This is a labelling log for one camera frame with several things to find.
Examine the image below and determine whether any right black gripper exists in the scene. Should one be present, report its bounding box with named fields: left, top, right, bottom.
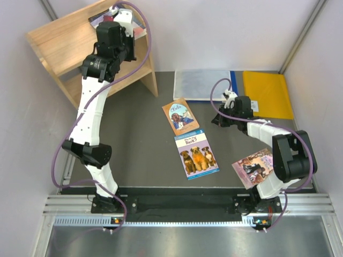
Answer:
left=212, top=104, right=241, bottom=127

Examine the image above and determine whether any red grey castle book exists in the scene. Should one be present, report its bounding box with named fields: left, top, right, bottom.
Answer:
left=88, top=4, right=146, bottom=40

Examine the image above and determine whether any Why Do Dogs Bark book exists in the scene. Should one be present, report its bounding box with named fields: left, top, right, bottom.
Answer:
left=174, top=129, right=220, bottom=180

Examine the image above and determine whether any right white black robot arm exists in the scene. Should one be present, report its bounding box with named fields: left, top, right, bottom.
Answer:
left=212, top=92, right=317, bottom=212

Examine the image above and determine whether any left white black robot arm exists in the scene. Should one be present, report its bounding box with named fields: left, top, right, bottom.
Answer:
left=62, top=21, right=136, bottom=213

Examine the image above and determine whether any blue file folder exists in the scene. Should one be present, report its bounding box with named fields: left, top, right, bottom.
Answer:
left=184, top=70, right=238, bottom=102

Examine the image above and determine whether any orange Othello book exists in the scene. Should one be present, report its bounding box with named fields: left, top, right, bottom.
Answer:
left=162, top=98, right=200, bottom=136

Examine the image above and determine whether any clear plastic file folder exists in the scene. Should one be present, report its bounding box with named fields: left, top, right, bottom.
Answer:
left=173, top=70, right=237, bottom=102

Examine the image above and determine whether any wooden two-tier shelf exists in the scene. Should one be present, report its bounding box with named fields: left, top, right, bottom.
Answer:
left=27, top=1, right=158, bottom=108

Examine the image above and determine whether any yellow file folder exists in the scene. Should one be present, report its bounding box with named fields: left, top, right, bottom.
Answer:
left=243, top=71, right=294, bottom=119

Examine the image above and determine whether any pink Taming of Shrew book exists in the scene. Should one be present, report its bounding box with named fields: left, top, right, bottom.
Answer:
left=232, top=148, right=274, bottom=190

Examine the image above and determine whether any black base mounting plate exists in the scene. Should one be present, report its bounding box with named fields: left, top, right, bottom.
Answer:
left=91, top=187, right=273, bottom=222

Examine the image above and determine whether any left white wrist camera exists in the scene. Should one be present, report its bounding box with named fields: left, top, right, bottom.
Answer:
left=109, top=6, right=134, bottom=37

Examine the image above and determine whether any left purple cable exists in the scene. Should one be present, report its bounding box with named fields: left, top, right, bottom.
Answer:
left=50, top=0, right=154, bottom=236

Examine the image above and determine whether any purple cable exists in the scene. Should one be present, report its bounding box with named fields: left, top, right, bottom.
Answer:
left=210, top=78, right=289, bottom=233
left=50, top=0, right=154, bottom=236

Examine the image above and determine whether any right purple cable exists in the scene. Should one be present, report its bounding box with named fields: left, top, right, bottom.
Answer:
left=210, top=78, right=289, bottom=233

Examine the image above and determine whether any aluminium rail frame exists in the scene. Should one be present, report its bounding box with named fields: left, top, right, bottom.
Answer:
left=33, top=192, right=342, bottom=256

